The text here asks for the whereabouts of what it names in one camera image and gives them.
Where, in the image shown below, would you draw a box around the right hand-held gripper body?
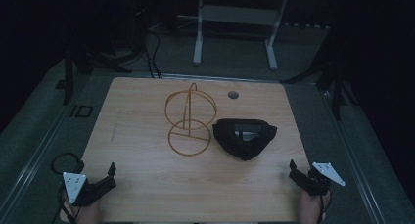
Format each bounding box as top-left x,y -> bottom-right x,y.
300,161 -> 346,197

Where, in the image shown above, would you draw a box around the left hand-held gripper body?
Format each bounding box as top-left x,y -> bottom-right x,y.
62,171 -> 113,207

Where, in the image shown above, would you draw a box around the person's left hand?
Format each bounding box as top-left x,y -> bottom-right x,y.
67,198 -> 103,224

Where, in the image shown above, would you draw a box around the person's right hand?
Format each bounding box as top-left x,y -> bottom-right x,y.
299,187 -> 331,224

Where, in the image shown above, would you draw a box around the black metal stand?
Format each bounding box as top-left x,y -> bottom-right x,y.
54,44 -> 133,107
279,24 -> 360,122

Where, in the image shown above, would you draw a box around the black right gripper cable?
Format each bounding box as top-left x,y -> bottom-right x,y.
317,188 -> 333,222

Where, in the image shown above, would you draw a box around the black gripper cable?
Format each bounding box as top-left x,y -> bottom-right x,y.
50,152 -> 85,224
317,188 -> 333,222

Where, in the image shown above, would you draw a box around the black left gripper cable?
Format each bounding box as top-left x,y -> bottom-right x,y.
50,152 -> 85,224

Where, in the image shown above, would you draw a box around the gold wire hat stand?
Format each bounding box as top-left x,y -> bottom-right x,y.
163,82 -> 218,157

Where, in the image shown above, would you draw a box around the black floor cables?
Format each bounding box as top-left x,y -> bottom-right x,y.
142,27 -> 164,80

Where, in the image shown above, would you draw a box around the white metal desk frame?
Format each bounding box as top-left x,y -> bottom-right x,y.
176,0 -> 327,71

